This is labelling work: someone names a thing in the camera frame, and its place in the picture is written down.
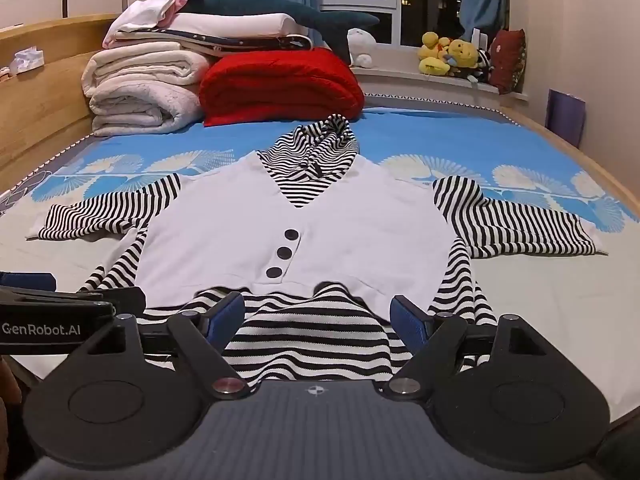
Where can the dark teal shark plush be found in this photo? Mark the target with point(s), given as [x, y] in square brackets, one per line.
[260, 7]

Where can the white folded pillow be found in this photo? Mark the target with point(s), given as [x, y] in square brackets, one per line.
[225, 24]

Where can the red folded blanket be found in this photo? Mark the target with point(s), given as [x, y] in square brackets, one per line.
[280, 85]

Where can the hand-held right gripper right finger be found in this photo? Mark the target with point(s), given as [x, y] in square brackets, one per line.
[407, 322]

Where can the blue fan-print bed sheet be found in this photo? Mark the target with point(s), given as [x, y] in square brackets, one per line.
[525, 280]

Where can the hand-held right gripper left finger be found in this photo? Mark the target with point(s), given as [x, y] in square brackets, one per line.
[225, 320]

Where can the tissue box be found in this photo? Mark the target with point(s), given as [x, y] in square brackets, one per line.
[27, 59]

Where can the pink and white cloth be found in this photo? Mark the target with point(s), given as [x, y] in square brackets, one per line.
[150, 7]

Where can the white plush toy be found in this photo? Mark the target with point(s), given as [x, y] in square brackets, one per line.
[361, 45]

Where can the striped plush toy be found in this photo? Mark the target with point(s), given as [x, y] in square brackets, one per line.
[482, 67]

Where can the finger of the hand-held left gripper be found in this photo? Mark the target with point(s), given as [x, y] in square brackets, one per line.
[25, 281]
[75, 297]

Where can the striped shirt with white vest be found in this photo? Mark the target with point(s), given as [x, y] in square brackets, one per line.
[350, 230]

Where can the yellow plush toy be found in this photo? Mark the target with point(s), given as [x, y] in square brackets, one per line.
[462, 55]
[432, 52]

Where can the purple flat box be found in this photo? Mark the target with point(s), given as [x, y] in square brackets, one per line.
[565, 117]

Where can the red cushion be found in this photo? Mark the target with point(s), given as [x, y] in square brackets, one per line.
[509, 60]

